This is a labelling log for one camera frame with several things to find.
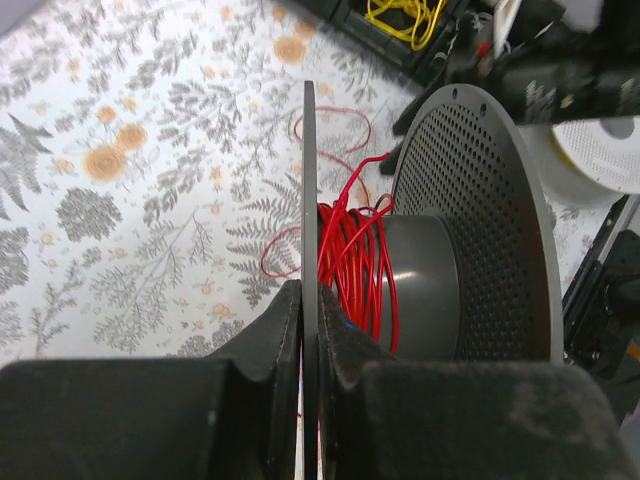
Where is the yellow cable bundle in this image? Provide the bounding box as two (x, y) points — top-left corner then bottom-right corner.
(364, 0), (449, 51)

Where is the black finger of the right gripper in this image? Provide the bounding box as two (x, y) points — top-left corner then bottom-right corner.
(379, 89), (431, 175)

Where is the black perforated cable spool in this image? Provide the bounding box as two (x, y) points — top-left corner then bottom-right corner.
(302, 84), (562, 479)

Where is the black three-compartment bin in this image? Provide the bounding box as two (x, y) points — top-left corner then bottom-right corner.
(299, 0), (470, 85)

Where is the red cable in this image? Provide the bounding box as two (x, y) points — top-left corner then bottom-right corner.
(259, 104), (401, 354)

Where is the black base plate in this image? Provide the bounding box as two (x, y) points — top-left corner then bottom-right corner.
(563, 196), (639, 380)

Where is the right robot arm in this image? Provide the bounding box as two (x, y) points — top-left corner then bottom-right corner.
(392, 1), (639, 137)

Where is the floral patterned table mat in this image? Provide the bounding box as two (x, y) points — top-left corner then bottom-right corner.
(1, 1), (417, 363)

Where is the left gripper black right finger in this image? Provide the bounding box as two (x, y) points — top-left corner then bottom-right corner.
(318, 288), (639, 479)

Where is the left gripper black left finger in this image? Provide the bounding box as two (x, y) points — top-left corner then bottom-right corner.
(1, 280), (301, 479)

